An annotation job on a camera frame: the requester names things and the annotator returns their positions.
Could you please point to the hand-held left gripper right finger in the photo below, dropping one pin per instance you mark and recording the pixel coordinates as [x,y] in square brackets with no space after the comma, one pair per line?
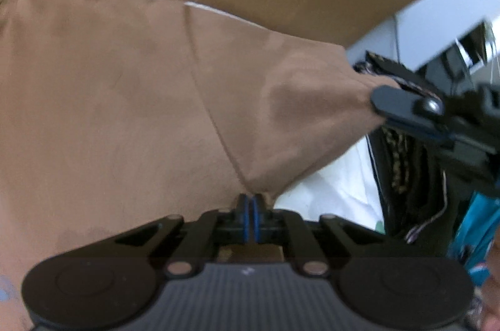
[256,216]

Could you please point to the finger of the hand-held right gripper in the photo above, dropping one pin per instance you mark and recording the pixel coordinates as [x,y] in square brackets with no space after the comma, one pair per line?
[425,131]
[394,100]

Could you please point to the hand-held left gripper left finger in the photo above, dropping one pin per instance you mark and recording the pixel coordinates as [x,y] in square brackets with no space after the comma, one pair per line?
[243,216]

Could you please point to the brown printed t-shirt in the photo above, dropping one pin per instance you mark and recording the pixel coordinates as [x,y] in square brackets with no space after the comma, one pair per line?
[117,100]

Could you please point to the black cloth pile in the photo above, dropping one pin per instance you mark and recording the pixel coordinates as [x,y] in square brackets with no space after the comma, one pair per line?
[425,190]

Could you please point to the teal orange jersey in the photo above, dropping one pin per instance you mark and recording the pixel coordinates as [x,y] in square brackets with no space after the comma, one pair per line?
[482,229]

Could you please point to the cream bear print bedsheet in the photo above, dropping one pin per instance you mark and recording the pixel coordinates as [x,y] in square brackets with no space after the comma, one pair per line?
[336,190]

